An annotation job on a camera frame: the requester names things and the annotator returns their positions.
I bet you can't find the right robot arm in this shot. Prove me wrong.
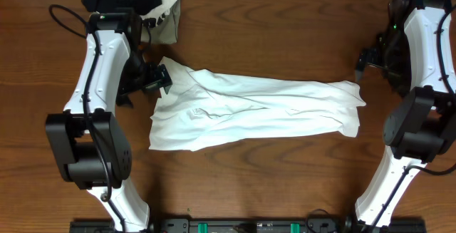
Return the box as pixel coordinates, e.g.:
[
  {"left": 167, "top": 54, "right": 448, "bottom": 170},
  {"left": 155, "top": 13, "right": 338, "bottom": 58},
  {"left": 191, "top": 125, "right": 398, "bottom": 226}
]
[{"left": 343, "top": 0, "right": 455, "bottom": 232}]

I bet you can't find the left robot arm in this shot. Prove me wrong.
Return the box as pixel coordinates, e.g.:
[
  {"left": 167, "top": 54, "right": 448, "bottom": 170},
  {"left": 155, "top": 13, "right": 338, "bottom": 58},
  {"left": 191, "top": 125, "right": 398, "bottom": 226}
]
[{"left": 46, "top": 9, "right": 172, "bottom": 232}]

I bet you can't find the white printed t-shirt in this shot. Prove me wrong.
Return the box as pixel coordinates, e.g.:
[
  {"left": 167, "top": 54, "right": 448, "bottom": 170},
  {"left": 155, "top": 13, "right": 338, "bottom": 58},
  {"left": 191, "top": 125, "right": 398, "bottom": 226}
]
[{"left": 149, "top": 58, "right": 366, "bottom": 151}]

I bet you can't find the white black-print garment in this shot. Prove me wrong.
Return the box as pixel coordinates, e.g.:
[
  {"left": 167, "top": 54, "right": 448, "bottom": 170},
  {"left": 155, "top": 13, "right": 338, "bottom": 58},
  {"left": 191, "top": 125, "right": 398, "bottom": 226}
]
[{"left": 141, "top": 0, "right": 180, "bottom": 28}]

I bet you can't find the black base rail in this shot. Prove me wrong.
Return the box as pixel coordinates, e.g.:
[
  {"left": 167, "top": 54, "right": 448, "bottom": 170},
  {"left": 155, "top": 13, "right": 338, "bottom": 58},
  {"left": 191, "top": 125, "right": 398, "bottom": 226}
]
[{"left": 68, "top": 216, "right": 428, "bottom": 233}]

